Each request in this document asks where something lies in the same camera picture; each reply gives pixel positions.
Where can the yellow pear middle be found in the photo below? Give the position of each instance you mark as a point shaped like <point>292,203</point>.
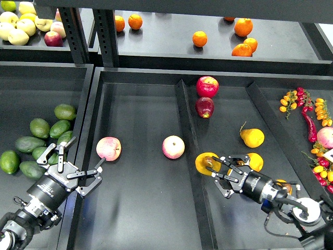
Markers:
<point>256,162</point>

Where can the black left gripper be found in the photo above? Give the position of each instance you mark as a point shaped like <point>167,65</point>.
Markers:
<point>53,182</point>

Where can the dark avocado bottom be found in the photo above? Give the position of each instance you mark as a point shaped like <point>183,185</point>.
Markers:
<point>32,170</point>

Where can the dark red apple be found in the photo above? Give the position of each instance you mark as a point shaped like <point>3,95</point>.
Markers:
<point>204,107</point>

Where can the light green avocado far left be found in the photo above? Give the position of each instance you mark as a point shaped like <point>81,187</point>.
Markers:
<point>10,162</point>

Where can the black divided main tray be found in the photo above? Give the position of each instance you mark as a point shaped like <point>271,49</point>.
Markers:
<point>148,201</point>

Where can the yellow pear brown end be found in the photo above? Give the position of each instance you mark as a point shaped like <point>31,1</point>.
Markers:
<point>285,185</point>

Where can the white label card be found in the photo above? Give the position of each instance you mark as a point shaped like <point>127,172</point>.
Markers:
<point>329,155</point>

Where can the bright red apple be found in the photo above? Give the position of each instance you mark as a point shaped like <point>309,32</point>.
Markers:
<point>207,86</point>

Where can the orange cherry tomato bunch left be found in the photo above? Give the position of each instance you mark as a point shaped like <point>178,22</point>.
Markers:
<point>288,103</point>

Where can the pink peach right edge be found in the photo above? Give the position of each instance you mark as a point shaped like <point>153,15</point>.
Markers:
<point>324,137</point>

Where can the orange centre shelf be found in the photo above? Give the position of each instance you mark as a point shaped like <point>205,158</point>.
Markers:
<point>199,39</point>

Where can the black upper left tray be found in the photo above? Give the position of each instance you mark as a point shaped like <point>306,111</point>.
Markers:
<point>37,51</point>

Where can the pale yellow apple front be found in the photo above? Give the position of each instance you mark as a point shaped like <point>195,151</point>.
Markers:
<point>18,37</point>

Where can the pale peach on shelf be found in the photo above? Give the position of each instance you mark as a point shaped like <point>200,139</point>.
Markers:
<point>59,28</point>

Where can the red chili pepper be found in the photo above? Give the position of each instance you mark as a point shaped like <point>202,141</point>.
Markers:
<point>312,132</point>

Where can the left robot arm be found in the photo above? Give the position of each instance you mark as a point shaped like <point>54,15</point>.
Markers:
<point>18,228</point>

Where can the black perforated post left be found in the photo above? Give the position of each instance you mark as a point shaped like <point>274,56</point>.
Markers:
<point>72,23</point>

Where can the green avocado upper left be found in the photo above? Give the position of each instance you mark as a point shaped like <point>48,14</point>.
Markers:
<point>39,128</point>

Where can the black perforated post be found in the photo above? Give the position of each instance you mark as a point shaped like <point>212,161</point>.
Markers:
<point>107,36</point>
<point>72,23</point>

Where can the orange cherry tomato bunch right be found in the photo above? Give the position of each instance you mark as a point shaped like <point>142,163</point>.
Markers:
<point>322,112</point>

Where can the pink apple centre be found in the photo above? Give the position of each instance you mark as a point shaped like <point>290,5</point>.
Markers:
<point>173,147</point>

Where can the green avocado top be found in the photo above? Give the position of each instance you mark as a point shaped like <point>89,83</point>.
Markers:
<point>65,112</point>

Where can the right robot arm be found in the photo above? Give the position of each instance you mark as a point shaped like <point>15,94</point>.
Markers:
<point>306,214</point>

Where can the pink apple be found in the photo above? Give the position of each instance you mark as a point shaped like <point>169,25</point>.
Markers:
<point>109,148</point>
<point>173,147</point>

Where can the orange cherry tomato bunch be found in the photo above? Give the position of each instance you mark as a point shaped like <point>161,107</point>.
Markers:
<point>288,103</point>
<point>322,112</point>

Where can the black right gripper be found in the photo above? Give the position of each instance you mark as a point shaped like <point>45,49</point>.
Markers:
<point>241,179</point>

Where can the yellow pear with stem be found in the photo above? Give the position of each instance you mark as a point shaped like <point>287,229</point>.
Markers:
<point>205,160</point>

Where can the dark avocado left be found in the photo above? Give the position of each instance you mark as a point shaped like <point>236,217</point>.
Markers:
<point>26,144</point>

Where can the green avocado by wall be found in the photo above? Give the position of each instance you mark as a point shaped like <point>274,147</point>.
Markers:
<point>65,137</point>

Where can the green avocado upper right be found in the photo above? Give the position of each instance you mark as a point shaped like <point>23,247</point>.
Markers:
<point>59,128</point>

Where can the red cherry tomato bunch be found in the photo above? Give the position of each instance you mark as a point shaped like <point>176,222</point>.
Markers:
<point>304,100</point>

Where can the red apple on shelf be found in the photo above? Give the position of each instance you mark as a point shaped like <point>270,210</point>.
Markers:
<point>53,39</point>

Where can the orange front right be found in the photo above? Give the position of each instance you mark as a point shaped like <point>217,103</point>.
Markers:
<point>242,50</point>

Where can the orange right small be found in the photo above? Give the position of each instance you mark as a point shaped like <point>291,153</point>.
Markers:
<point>252,42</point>

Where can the black perforated post right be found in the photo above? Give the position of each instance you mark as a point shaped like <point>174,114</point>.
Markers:
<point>107,36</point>

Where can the pink apple left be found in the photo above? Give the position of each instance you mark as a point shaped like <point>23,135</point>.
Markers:
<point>109,148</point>

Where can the mixed cherry tomato bunch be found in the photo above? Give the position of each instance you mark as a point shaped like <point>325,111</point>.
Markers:
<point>321,166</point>

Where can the yellow pear upper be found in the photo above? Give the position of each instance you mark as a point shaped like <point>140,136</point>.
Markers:
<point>252,138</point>

